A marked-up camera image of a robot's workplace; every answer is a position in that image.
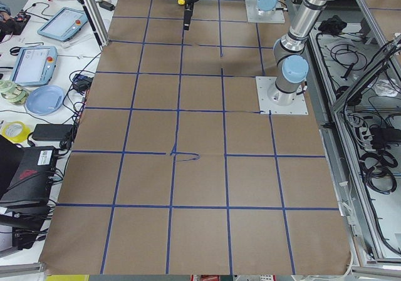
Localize brown paper table mat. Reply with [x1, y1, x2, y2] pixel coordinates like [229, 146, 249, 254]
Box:
[40, 0, 350, 275]

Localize light blue plate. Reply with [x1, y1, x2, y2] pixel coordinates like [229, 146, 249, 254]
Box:
[25, 85, 65, 116]

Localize black computer box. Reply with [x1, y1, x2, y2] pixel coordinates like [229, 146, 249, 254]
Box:
[1, 136, 58, 208]

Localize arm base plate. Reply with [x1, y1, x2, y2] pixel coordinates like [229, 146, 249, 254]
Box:
[245, 0, 285, 24]
[256, 76, 308, 115]

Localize far blue teach pendant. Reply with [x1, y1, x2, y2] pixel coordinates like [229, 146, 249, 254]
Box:
[37, 7, 88, 42]

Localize black power adapter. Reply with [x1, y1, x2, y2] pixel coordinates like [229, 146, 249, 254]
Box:
[31, 124, 73, 141]

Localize near blue teach pendant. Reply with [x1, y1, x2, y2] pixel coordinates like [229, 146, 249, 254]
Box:
[11, 46, 58, 87]

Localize green tape rolls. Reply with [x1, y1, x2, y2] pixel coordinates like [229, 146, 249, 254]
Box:
[1, 80, 29, 105]

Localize yellow tape roll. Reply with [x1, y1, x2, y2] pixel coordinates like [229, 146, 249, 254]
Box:
[1, 121, 31, 143]

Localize aluminium frame post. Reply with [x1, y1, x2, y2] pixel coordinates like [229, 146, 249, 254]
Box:
[79, 0, 110, 47]

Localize blue teach pendant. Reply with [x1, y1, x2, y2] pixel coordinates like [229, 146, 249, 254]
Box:
[37, 7, 88, 42]
[11, 46, 58, 87]

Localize black cable coil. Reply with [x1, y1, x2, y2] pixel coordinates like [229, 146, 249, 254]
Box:
[360, 151, 397, 196]

